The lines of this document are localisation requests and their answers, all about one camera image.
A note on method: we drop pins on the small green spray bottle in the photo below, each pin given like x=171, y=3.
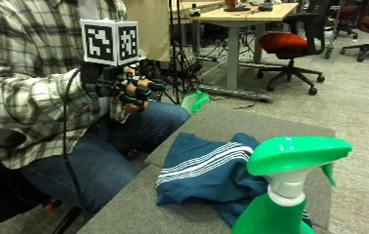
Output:
x=195, y=101

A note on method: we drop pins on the black tripod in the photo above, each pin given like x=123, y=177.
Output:
x=180, y=58

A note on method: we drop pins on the white cube with black markers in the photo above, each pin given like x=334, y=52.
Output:
x=107, y=40

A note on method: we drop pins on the beige fabric panel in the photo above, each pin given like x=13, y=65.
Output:
x=147, y=29

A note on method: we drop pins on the the person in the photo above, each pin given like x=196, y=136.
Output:
x=29, y=48

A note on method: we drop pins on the blue cloth with white stripes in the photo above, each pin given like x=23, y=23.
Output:
x=206, y=175

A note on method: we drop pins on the wooden desk with grey legs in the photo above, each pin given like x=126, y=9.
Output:
x=246, y=14

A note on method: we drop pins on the dark round plate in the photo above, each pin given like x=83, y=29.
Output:
x=236, y=8

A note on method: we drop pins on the grey upholstered bench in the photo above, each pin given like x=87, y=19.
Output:
x=159, y=208

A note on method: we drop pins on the black device on desk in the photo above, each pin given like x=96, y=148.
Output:
x=266, y=6

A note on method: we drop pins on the green spray bottle white neck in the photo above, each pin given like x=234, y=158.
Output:
x=288, y=156

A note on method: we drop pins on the small orange black object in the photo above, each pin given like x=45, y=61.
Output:
x=53, y=205

